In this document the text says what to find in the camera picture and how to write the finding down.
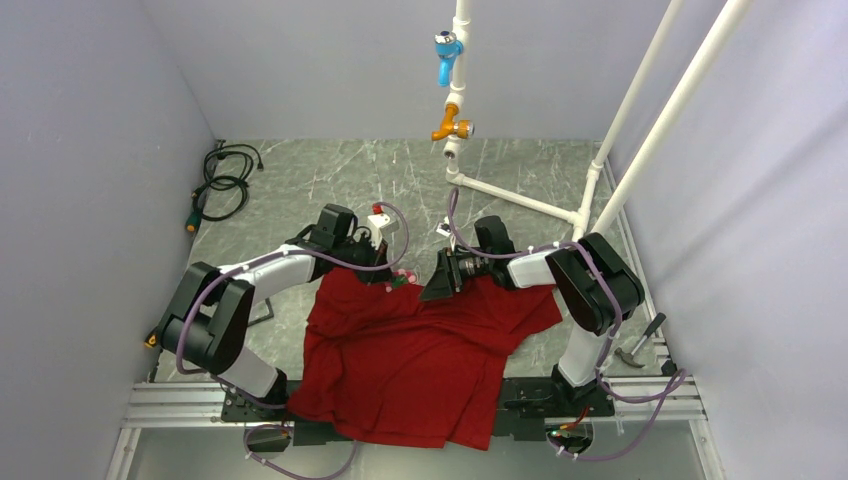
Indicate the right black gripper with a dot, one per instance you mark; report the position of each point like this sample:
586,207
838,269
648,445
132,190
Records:
440,285

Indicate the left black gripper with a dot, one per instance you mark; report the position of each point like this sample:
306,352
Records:
375,258

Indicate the pink flower brooch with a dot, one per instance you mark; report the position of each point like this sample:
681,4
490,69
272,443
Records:
400,278

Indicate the red t-shirt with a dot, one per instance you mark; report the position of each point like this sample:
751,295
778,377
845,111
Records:
384,367

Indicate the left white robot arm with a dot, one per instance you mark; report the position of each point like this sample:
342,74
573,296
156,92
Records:
206,321

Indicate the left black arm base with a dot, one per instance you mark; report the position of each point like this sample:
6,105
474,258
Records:
241,406

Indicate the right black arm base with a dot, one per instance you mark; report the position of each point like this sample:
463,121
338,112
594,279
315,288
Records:
549,409

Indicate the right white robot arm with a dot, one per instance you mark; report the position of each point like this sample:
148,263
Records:
597,286

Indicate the orange valve tap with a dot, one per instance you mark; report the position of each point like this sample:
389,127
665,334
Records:
452,125

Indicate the claw hammer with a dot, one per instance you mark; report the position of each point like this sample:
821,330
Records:
629,358

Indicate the blue valve tap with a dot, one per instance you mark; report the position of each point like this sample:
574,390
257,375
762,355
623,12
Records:
448,48

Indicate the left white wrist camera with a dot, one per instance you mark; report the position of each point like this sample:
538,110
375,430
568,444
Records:
381,226

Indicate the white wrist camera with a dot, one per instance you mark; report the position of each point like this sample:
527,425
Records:
381,226
444,230

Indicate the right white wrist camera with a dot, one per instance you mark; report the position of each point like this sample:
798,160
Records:
444,230

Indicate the black rectangular frame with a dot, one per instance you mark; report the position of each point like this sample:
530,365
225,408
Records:
266,315

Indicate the white PVC pipe frame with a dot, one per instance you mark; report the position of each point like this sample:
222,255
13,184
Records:
582,69

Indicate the yellow handled screwdriver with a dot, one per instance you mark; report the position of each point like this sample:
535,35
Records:
152,340

